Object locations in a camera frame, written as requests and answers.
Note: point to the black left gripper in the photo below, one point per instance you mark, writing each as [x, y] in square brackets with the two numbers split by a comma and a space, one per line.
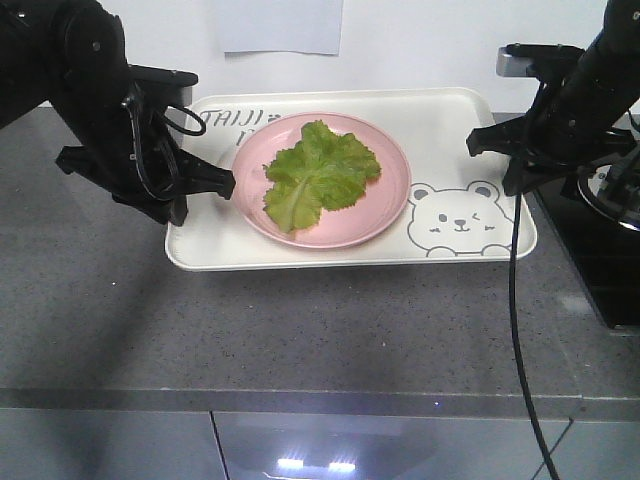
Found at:
[118, 115]

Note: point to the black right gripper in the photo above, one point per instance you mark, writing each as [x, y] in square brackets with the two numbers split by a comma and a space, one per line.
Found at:
[533, 165]

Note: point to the green lettuce leaf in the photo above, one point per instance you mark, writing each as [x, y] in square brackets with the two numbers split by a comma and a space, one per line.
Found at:
[323, 171]

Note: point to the pink round plate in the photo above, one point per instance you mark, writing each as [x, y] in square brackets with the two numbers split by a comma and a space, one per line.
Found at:
[376, 211]

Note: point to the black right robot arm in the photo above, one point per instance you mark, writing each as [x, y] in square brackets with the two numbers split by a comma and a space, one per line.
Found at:
[582, 93]

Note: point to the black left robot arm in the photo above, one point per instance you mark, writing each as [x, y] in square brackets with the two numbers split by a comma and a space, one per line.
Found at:
[71, 54]

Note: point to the white paper sheet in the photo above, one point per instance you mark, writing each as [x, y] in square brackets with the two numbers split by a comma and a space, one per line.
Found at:
[308, 27]

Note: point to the grey left cabinet door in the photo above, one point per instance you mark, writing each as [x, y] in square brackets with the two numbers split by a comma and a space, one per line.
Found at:
[85, 444]

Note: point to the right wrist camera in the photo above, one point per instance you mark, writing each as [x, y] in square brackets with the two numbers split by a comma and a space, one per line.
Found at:
[519, 60]

